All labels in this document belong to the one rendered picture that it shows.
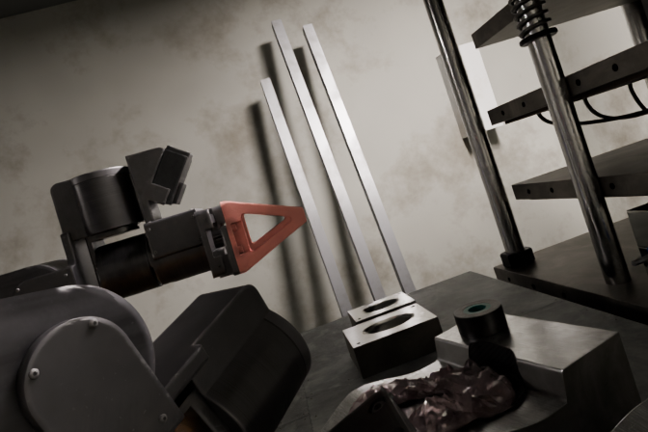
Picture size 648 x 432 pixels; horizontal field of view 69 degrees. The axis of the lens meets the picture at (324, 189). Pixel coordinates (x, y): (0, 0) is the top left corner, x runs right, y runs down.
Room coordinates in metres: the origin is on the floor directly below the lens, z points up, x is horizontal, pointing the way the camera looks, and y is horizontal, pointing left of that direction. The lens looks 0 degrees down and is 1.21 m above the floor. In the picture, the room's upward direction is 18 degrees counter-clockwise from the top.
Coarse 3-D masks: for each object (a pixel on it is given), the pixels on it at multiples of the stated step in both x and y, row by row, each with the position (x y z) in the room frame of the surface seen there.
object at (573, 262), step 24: (576, 240) 1.58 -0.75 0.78; (624, 240) 1.41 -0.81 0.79; (528, 264) 1.49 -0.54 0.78; (552, 264) 1.41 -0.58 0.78; (576, 264) 1.34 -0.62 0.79; (528, 288) 1.40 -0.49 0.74; (552, 288) 1.27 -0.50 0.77; (576, 288) 1.17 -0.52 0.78; (600, 288) 1.11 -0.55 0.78; (624, 288) 1.07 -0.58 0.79; (624, 312) 1.02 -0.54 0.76
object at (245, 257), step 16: (224, 208) 0.42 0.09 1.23; (240, 208) 0.43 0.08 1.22; (256, 208) 0.44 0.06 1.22; (272, 208) 0.44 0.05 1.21; (288, 208) 0.45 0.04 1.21; (240, 224) 0.43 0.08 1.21; (288, 224) 0.45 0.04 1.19; (224, 240) 0.42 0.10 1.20; (240, 240) 0.43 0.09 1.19; (272, 240) 0.44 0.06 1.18; (224, 256) 0.44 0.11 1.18; (240, 256) 0.42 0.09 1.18; (256, 256) 0.43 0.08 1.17; (240, 272) 0.42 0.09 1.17
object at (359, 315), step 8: (392, 296) 1.35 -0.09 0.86; (400, 296) 1.32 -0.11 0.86; (408, 296) 1.30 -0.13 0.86; (368, 304) 1.35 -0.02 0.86; (376, 304) 1.33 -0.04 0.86; (384, 304) 1.33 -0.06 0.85; (392, 304) 1.31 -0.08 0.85; (400, 304) 1.25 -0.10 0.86; (408, 304) 1.24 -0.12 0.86; (352, 312) 1.32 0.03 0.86; (360, 312) 1.29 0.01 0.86; (368, 312) 1.27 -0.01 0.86; (376, 312) 1.24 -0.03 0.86; (384, 312) 1.23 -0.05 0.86; (352, 320) 1.29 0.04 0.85; (360, 320) 1.22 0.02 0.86; (368, 320) 1.23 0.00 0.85
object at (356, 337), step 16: (416, 304) 1.17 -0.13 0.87; (384, 320) 1.13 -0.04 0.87; (400, 320) 1.13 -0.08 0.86; (416, 320) 1.05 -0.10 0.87; (432, 320) 1.03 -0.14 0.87; (352, 336) 1.09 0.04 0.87; (368, 336) 1.05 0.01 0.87; (384, 336) 1.02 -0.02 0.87; (400, 336) 1.02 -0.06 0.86; (416, 336) 1.03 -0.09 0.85; (432, 336) 1.03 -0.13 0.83; (352, 352) 1.06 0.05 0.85; (368, 352) 1.01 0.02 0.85; (384, 352) 1.02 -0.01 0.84; (400, 352) 1.02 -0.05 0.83; (416, 352) 1.02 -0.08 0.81; (368, 368) 1.01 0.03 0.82; (384, 368) 1.01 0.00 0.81
